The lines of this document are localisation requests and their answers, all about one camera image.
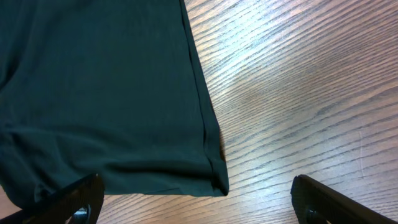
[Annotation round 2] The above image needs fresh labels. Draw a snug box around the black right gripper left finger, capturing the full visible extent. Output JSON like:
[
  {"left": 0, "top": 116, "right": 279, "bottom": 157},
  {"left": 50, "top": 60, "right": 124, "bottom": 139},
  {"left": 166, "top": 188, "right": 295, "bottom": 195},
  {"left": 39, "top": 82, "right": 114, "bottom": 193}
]
[{"left": 1, "top": 174, "right": 104, "bottom": 224}]

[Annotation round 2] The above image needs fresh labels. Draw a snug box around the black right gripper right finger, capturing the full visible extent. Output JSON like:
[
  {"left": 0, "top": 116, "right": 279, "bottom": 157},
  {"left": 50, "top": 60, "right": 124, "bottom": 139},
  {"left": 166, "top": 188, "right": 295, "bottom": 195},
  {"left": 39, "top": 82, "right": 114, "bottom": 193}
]
[{"left": 290, "top": 175, "right": 397, "bottom": 224}]

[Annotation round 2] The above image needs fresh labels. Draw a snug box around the black t-shirt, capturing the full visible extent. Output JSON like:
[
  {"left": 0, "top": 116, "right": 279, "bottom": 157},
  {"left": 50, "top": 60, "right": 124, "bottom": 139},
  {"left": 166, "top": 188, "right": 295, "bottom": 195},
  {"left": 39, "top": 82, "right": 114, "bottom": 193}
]
[{"left": 1, "top": 0, "right": 229, "bottom": 208}]

